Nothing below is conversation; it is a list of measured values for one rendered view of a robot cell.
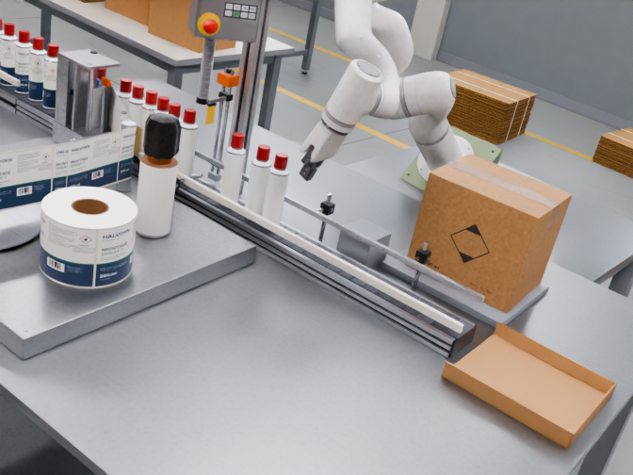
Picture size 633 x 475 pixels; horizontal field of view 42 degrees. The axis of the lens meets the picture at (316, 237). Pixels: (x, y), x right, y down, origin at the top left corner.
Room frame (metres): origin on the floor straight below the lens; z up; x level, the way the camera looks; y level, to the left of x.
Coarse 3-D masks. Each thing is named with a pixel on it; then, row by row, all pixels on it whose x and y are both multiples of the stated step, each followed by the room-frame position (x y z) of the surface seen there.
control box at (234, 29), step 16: (192, 0) 2.18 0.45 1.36; (208, 0) 2.12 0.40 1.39; (224, 0) 2.14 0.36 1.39; (240, 0) 2.15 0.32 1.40; (256, 0) 2.17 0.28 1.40; (192, 16) 2.16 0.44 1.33; (208, 16) 2.12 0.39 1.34; (256, 16) 2.17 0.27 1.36; (192, 32) 2.14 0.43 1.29; (224, 32) 2.14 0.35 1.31; (240, 32) 2.16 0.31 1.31
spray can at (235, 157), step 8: (232, 136) 2.01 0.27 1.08; (240, 136) 2.01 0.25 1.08; (232, 144) 2.00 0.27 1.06; (240, 144) 2.00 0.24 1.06; (232, 152) 1.99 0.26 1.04; (240, 152) 2.00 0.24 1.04; (232, 160) 1.99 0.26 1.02; (240, 160) 2.00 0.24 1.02; (224, 168) 2.00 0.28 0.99; (232, 168) 1.99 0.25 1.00; (240, 168) 2.00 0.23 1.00; (224, 176) 2.00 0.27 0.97; (232, 176) 1.99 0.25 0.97; (240, 176) 2.01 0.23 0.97; (224, 184) 2.00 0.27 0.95; (232, 184) 1.99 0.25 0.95; (240, 184) 2.02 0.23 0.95; (224, 192) 1.99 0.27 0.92; (232, 192) 1.99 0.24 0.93; (232, 200) 1.99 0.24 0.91
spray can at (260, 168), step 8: (264, 144) 1.98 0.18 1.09; (264, 152) 1.95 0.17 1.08; (256, 160) 1.96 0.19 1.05; (264, 160) 1.95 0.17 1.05; (256, 168) 1.95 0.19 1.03; (264, 168) 1.95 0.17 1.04; (256, 176) 1.94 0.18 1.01; (264, 176) 1.95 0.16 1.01; (256, 184) 1.94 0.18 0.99; (264, 184) 1.95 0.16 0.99; (248, 192) 1.95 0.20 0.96; (256, 192) 1.94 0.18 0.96; (264, 192) 1.95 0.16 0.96; (248, 200) 1.95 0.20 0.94; (256, 200) 1.94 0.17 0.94; (248, 208) 1.95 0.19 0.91; (256, 208) 1.95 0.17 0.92
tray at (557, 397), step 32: (480, 352) 1.61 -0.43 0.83; (512, 352) 1.64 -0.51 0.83; (544, 352) 1.64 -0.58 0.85; (480, 384) 1.45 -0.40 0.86; (512, 384) 1.52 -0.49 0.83; (544, 384) 1.54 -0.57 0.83; (576, 384) 1.57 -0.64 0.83; (608, 384) 1.56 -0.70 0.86; (512, 416) 1.40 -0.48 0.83; (544, 416) 1.42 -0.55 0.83; (576, 416) 1.45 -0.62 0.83
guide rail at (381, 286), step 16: (176, 176) 2.07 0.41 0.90; (208, 192) 2.01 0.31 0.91; (240, 208) 1.94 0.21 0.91; (272, 224) 1.88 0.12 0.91; (304, 240) 1.83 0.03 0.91; (320, 256) 1.79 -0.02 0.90; (336, 256) 1.78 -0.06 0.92; (352, 272) 1.74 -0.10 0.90; (384, 288) 1.69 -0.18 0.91; (416, 304) 1.64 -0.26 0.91; (448, 320) 1.59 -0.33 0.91
